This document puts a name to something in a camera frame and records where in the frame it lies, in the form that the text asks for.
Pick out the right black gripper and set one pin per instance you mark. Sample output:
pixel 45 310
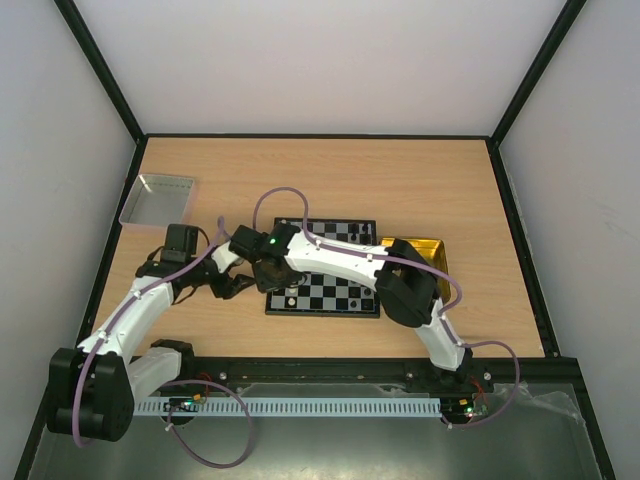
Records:
pixel 268 278

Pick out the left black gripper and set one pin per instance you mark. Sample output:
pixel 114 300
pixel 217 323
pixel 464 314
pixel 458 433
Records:
pixel 228 288

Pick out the black magnetic chess board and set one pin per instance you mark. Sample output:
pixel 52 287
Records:
pixel 325 295

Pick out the gold metal tin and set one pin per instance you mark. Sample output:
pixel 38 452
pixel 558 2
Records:
pixel 433 251

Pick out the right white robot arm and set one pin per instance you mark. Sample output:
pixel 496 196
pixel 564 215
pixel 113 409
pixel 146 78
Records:
pixel 407 286

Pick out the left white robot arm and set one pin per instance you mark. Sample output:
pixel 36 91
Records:
pixel 95 386

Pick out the silver metal tray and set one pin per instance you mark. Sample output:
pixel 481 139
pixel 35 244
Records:
pixel 157 200

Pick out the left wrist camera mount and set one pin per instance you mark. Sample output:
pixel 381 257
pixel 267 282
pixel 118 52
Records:
pixel 224 258

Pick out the black frame enclosure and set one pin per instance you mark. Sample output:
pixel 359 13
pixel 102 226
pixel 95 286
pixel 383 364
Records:
pixel 560 28

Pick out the white slotted cable duct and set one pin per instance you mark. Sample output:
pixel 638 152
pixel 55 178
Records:
pixel 265 407

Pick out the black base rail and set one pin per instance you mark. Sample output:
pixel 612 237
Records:
pixel 412 375

